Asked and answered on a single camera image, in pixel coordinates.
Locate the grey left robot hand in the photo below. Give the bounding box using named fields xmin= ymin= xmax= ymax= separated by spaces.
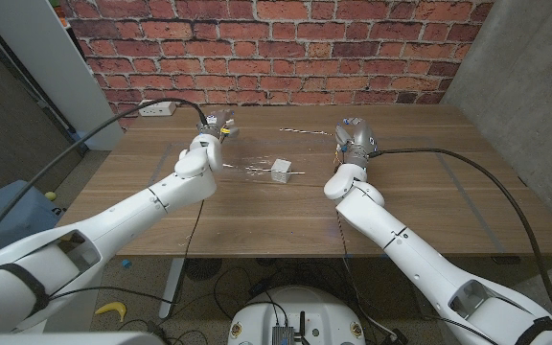
xmin=195 ymin=108 xmax=240 ymax=141

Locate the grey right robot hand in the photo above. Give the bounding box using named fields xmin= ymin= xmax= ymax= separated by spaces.
xmin=333 ymin=117 xmax=379 ymax=170

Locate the clear cellophane sheet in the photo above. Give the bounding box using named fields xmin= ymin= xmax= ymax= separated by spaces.
xmin=216 ymin=125 xmax=349 ymax=177

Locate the small white box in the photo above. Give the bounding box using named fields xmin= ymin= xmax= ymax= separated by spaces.
xmin=270 ymin=158 xmax=293 ymax=184

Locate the grey electronics box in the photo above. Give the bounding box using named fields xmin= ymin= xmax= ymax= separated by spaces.
xmin=270 ymin=325 xmax=297 ymax=345

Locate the white power strip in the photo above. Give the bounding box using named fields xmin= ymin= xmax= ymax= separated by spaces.
xmin=137 ymin=99 xmax=177 ymax=118

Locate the red brick print backdrop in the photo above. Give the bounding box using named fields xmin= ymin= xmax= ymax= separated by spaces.
xmin=58 ymin=0 xmax=495 ymax=131

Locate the black round fan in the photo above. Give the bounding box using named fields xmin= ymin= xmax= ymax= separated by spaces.
xmin=183 ymin=257 xmax=223 ymax=283

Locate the metal table leg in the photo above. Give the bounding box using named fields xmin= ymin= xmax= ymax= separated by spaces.
xmin=158 ymin=257 xmax=186 ymax=320
xmin=412 ymin=287 xmax=435 ymax=321

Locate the white upright panel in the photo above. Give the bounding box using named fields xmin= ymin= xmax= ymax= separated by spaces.
xmin=0 ymin=0 xmax=125 ymax=152

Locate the blue plastic container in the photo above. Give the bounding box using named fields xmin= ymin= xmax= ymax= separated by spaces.
xmin=0 ymin=180 xmax=65 ymax=250

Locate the yellow banana-shaped object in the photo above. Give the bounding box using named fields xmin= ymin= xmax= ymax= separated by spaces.
xmin=94 ymin=301 xmax=127 ymax=323

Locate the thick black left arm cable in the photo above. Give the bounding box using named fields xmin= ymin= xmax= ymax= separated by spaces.
xmin=0 ymin=98 xmax=209 ymax=269

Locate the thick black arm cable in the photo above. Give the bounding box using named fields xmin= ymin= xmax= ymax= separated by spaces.
xmin=369 ymin=147 xmax=552 ymax=333
xmin=0 ymin=98 xmax=209 ymax=269

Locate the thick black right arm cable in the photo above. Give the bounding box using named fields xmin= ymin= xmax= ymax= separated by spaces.
xmin=369 ymin=147 xmax=552 ymax=333

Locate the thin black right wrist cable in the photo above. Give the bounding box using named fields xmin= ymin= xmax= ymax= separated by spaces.
xmin=335 ymin=209 xmax=500 ymax=345

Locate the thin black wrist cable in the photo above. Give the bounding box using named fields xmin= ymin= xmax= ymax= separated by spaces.
xmin=335 ymin=209 xmax=500 ymax=345
xmin=45 ymin=198 xmax=206 ymax=317

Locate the thin black left wrist cable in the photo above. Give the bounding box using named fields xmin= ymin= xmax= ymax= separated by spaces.
xmin=45 ymin=198 xmax=206 ymax=317

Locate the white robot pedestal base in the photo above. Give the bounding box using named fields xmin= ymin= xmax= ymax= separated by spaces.
xmin=226 ymin=285 xmax=367 ymax=345

